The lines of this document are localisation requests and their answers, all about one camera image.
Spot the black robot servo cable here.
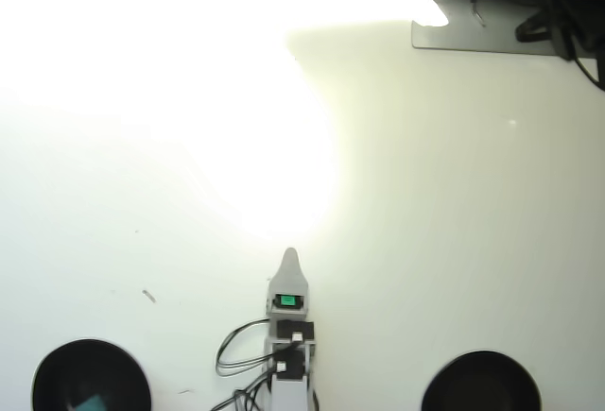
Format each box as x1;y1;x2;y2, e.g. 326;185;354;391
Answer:
216;317;278;377
207;367;276;411

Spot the thin grey cable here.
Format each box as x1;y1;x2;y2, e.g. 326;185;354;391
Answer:
467;0;487;28

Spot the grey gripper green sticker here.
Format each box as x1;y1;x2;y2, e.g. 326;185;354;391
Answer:
267;246;312;318

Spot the blue cube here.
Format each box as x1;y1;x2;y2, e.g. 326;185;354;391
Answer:
71;393;107;411

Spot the black looped cable bundle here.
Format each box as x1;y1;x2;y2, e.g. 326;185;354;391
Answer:
513;7;553;44

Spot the black bowl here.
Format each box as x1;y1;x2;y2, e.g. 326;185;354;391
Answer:
31;338;153;411
420;350;544;411

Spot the black monitor cable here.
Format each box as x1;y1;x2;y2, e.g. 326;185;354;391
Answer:
569;27;605;92

